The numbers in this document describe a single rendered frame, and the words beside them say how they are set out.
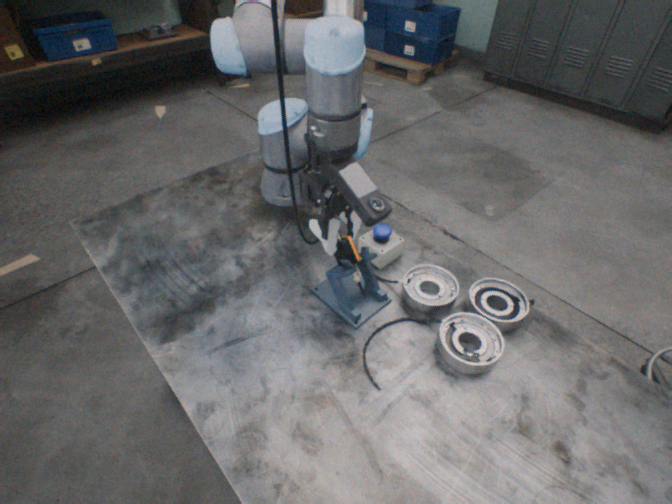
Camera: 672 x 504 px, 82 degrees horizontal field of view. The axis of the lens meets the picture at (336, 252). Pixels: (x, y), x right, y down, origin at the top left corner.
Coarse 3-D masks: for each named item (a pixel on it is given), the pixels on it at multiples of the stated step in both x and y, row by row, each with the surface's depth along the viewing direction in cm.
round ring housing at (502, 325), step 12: (480, 288) 75; (504, 288) 75; (516, 288) 73; (468, 300) 73; (492, 300) 75; (504, 300) 73; (480, 312) 69; (492, 312) 71; (504, 312) 71; (504, 324) 68; (516, 324) 69
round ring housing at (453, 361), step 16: (448, 320) 69; (464, 320) 69; (480, 320) 69; (464, 336) 69; (480, 336) 67; (496, 336) 67; (448, 352) 63; (480, 352) 65; (496, 352) 65; (464, 368) 63; (480, 368) 62
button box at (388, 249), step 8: (368, 232) 85; (392, 232) 85; (360, 240) 83; (368, 240) 83; (376, 240) 82; (384, 240) 82; (392, 240) 83; (400, 240) 83; (360, 248) 85; (376, 248) 81; (384, 248) 81; (392, 248) 81; (400, 248) 84; (384, 256) 81; (392, 256) 83; (376, 264) 83; (384, 264) 83
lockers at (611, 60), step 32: (512, 0) 331; (544, 0) 314; (576, 0) 298; (608, 0) 284; (640, 0) 271; (512, 32) 343; (544, 32) 324; (576, 32) 308; (608, 32) 293; (640, 32) 279; (512, 64) 355; (544, 64) 335; (576, 64) 317; (608, 64) 301; (640, 64) 287; (544, 96) 351; (576, 96) 328; (608, 96) 311; (640, 96) 294; (640, 128) 308
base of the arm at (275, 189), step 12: (264, 168) 98; (300, 168) 95; (264, 180) 99; (276, 180) 96; (288, 180) 96; (264, 192) 100; (276, 192) 97; (288, 192) 97; (276, 204) 99; (288, 204) 99; (300, 204) 100
